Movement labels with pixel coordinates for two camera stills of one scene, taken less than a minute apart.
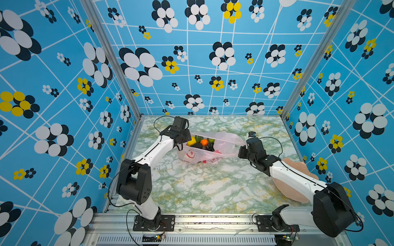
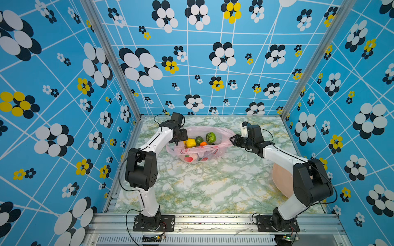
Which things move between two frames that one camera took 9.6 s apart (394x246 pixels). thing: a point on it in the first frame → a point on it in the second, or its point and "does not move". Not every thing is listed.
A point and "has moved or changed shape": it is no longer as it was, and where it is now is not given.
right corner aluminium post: (341, 13) does not move
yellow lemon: (192, 142) does not move
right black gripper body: (244, 153) → (243, 142)
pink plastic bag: (226, 145) has moved or changed shape
